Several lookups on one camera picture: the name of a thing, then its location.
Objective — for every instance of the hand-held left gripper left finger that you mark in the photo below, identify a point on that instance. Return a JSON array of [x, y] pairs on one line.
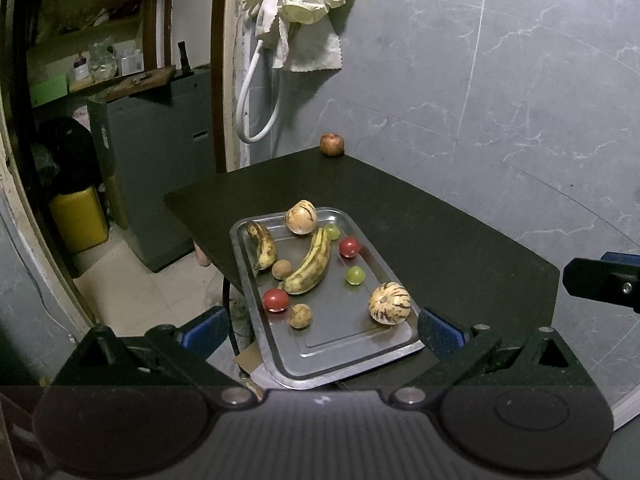
[[205, 329]]

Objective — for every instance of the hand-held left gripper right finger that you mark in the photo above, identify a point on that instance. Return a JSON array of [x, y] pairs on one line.
[[440, 334]]

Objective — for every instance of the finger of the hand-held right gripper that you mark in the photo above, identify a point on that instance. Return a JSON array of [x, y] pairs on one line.
[[622, 258], [600, 282]]

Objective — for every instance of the striped pepino melon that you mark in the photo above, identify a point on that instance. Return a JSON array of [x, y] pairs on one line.
[[390, 303], [301, 216]]

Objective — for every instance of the red cherry tomato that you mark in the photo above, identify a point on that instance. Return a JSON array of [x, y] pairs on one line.
[[349, 246], [276, 300]]

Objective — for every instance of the brown longan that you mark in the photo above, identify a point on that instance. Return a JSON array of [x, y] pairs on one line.
[[300, 316], [281, 268]]

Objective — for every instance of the short spotted banana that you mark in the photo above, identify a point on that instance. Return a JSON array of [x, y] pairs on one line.
[[265, 250]]

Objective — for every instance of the metal tray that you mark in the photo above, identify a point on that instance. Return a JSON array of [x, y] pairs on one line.
[[340, 340]]

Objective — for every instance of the green grape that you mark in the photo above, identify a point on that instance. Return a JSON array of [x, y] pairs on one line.
[[355, 275], [333, 232]]

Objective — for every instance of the long spotted banana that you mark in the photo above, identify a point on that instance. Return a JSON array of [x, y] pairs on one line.
[[307, 270]]

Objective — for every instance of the cardboard piece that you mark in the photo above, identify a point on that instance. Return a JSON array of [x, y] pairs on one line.
[[250, 360]]

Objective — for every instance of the grey cabinet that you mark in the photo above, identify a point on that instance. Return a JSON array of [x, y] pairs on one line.
[[150, 170]]

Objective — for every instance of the reddish apple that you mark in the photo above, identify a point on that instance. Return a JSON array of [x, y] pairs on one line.
[[332, 144]]

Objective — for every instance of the black bag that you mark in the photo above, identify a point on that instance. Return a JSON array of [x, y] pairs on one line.
[[67, 150]]

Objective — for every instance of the wooden board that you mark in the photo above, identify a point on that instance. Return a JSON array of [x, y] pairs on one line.
[[125, 82]]

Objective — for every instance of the white box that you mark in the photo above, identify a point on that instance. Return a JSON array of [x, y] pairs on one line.
[[130, 60]]

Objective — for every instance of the clear plastic jar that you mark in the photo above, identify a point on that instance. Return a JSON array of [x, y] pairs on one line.
[[103, 62]]

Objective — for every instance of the green box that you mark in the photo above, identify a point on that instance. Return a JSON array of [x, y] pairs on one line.
[[47, 91]]

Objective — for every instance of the grey cloth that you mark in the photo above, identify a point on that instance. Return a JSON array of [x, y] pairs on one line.
[[315, 50]]

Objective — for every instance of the wooden door frame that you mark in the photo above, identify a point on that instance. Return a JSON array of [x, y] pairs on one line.
[[220, 60]]

